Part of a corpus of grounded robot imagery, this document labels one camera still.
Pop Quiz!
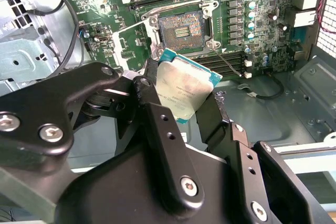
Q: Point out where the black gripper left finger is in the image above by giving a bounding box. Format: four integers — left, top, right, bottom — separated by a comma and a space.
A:
0, 59, 206, 220

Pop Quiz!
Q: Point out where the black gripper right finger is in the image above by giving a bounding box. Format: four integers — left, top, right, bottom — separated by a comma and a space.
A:
195, 94, 329, 224

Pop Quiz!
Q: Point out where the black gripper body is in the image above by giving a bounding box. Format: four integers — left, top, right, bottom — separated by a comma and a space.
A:
56, 142, 245, 224

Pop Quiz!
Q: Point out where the silver green CPU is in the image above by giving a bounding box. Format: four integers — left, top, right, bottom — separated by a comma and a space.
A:
156, 47, 224, 125

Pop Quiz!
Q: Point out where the metal socket cover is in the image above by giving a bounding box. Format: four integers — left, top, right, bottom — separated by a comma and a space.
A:
111, 20, 161, 74

